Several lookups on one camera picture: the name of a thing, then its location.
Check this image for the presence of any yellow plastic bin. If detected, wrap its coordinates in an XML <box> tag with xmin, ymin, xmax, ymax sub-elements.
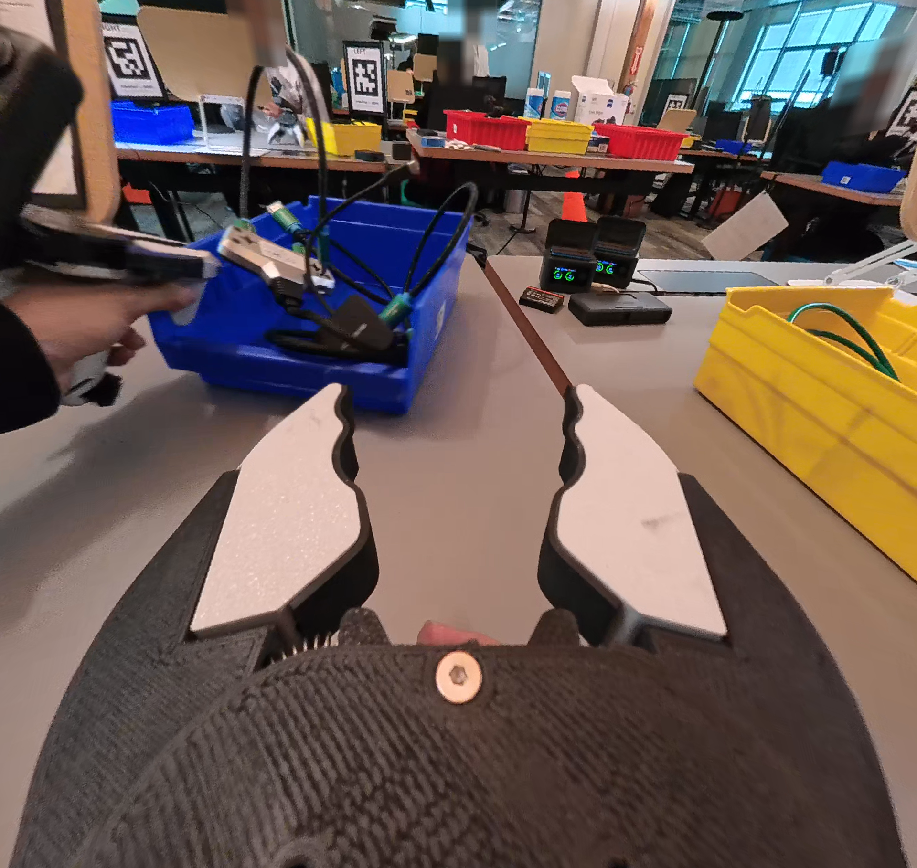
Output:
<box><xmin>693</xmin><ymin>284</ymin><xmax>917</xmax><ymax>582</ymax></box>
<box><xmin>526</xmin><ymin>119</ymin><xmax>594</xmax><ymax>154</ymax></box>
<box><xmin>307</xmin><ymin>117</ymin><xmax>384</xmax><ymax>158</ymax></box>

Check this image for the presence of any red plastic bin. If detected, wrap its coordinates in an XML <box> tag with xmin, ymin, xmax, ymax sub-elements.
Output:
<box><xmin>593</xmin><ymin>123</ymin><xmax>689</xmax><ymax>161</ymax></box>
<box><xmin>444</xmin><ymin>110</ymin><xmax>531</xmax><ymax>151</ymax></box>

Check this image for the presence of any blue plastic bin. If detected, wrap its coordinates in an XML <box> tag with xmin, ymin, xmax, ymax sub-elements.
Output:
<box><xmin>147</xmin><ymin>196</ymin><xmax>474</xmax><ymax>416</ymax></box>
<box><xmin>821</xmin><ymin>161</ymin><xmax>907</xmax><ymax>194</ymax></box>
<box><xmin>111</xmin><ymin>100</ymin><xmax>196</xmax><ymax>146</ymax></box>

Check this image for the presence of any person's left hand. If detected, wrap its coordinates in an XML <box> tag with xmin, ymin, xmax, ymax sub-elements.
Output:
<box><xmin>3</xmin><ymin>282</ymin><xmax>202</xmax><ymax>385</ymax></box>

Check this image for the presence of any wooden document stand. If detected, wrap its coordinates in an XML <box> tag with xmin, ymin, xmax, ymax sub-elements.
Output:
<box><xmin>36</xmin><ymin>0</ymin><xmax>121</xmax><ymax>224</ymax></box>

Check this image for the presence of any beige cardboard panel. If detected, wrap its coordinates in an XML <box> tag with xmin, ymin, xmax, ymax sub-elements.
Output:
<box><xmin>136</xmin><ymin>5</ymin><xmax>259</xmax><ymax>106</ymax></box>

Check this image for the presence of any white black gadget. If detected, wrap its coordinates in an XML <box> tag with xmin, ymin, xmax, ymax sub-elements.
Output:
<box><xmin>265</xmin><ymin>66</ymin><xmax>309</xmax><ymax>149</ymax></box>

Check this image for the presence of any green cable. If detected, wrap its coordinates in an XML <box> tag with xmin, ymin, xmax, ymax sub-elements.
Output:
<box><xmin>787</xmin><ymin>302</ymin><xmax>902</xmax><ymax>383</ymax></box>

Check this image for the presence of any black charging case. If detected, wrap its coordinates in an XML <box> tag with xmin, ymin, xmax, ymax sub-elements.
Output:
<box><xmin>593</xmin><ymin>216</ymin><xmax>647</xmax><ymax>289</ymax></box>
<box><xmin>539</xmin><ymin>220</ymin><xmax>597</xmax><ymax>295</ymax></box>

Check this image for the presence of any black floor lamp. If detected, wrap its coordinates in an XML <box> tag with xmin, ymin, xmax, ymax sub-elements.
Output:
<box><xmin>691</xmin><ymin>10</ymin><xmax>746</xmax><ymax>110</ymax></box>

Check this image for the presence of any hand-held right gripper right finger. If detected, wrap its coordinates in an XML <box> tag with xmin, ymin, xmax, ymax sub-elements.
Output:
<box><xmin>536</xmin><ymin>383</ymin><xmax>730</xmax><ymax>643</ymax></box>

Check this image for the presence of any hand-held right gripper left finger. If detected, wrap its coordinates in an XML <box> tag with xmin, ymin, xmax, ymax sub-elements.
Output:
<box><xmin>188</xmin><ymin>381</ymin><xmax>381</xmax><ymax>636</ymax></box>

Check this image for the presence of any silver-plug braided cable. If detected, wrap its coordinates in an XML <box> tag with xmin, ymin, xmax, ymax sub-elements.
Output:
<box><xmin>217</xmin><ymin>225</ymin><xmax>338</xmax><ymax>310</ymax></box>

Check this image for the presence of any grey leaning sheet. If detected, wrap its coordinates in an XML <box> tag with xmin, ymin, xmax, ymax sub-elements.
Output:
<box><xmin>701</xmin><ymin>191</ymin><xmax>789</xmax><ymax>262</ymax></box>

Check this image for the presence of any wooden pillar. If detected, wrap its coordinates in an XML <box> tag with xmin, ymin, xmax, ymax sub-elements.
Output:
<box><xmin>634</xmin><ymin>0</ymin><xmax>674</xmax><ymax>95</ymax></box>

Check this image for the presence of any black flat box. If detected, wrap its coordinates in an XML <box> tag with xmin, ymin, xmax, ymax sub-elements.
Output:
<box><xmin>568</xmin><ymin>291</ymin><xmax>673</xmax><ymax>327</ymax></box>

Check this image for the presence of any white cardboard box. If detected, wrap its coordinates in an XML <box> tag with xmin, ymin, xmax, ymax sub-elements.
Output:
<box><xmin>571</xmin><ymin>75</ymin><xmax>631</xmax><ymax>126</ymax></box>

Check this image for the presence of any person's right hand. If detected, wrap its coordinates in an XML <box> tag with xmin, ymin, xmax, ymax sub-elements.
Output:
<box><xmin>417</xmin><ymin>619</ymin><xmax>502</xmax><ymax>648</ymax></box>

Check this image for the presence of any background table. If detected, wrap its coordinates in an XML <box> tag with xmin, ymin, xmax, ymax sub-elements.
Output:
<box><xmin>407</xmin><ymin>130</ymin><xmax>696</xmax><ymax>232</ymax></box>
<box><xmin>759</xmin><ymin>169</ymin><xmax>917</xmax><ymax>253</ymax></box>
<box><xmin>115</xmin><ymin>139</ymin><xmax>413</xmax><ymax>239</ymax></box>

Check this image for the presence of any dark desk mat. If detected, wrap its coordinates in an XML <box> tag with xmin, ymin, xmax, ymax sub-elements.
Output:
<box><xmin>638</xmin><ymin>270</ymin><xmax>782</xmax><ymax>296</ymax></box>

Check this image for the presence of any black hub cable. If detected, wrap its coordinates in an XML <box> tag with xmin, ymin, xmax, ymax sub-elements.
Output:
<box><xmin>265</xmin><ymin>327</ymin><xmax>413</xmax><ymax>371</ymax></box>

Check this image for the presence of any clear acrylic stand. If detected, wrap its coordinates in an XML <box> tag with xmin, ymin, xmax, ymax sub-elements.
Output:
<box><xmin>197</xmin><ymin>95</ymin><xmax>248</xmax><ymax>149</ymax></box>

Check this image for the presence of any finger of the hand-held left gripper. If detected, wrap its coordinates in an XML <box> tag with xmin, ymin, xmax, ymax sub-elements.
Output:
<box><xmin>168</xmin><ymin>248</ymin><xmax>222</xmax><ymax>283</ymax></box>

